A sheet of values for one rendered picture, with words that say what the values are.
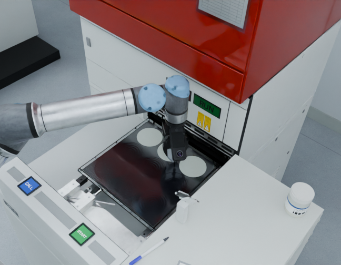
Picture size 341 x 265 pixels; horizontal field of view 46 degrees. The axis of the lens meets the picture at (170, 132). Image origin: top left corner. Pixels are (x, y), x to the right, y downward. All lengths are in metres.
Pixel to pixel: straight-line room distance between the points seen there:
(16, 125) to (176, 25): 0.55
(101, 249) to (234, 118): 0.59
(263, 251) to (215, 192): 0.24
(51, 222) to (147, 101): 0.49
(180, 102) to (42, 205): 0.54
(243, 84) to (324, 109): 1.93
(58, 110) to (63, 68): 2.37
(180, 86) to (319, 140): 1.94
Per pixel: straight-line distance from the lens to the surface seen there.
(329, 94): 3.02
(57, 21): 4.10
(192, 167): 1.47
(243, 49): 1.14
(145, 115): 1.69
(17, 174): 1.45
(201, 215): 1.28
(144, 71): 1.57
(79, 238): 1.25
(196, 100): 1.43
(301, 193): 1.28
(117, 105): 1.09
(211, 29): 1.18
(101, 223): 1.37
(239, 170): 1.41
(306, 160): 2.86
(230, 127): 1.40
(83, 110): 1.09
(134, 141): 1.55
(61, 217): 1.31
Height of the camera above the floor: 2.04
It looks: 46 degrees down
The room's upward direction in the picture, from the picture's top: 3 degrees clockwise
